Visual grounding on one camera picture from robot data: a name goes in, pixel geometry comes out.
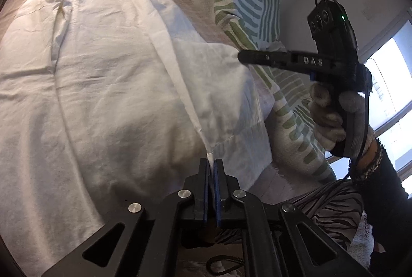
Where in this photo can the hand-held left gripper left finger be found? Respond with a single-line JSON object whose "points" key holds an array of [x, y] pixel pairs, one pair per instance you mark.
{"points": [[206, 187]]}

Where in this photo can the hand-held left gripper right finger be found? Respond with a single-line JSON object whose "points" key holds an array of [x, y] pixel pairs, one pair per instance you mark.
{"points": [[217, 190]]}

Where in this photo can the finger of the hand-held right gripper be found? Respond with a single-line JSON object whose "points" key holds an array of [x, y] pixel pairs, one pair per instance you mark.
{"points": [[264, 57]]}

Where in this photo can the white button shirt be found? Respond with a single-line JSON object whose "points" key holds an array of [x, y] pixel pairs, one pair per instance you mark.
{"points": [[122, 77]]}

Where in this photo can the person's right forearm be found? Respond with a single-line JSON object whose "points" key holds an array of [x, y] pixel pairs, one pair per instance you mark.
{"points": [[389, 206]]}

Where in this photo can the person's right hand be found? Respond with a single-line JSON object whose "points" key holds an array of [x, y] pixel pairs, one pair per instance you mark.
{"points": [[326, 126]]}

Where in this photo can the window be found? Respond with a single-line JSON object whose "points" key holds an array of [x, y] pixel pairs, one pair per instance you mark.
{"points": [[399, 77]]}

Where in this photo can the zebra striped garment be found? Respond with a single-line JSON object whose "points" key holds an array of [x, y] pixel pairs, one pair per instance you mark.
{"points": [[309, 209]]}

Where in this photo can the white printed cloth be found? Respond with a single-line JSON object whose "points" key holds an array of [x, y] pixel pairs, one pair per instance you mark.
{"points": [[362, 238]]}

